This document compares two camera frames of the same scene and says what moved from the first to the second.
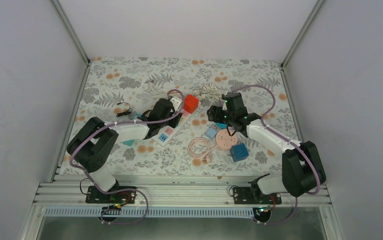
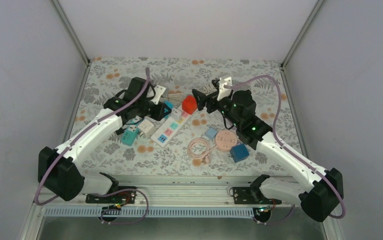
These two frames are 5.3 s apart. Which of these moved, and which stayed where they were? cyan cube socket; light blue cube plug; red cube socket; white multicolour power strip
Moved: cyan cube socket
Stayed: red cube socket; white multicolour power strip; light blue cube plug
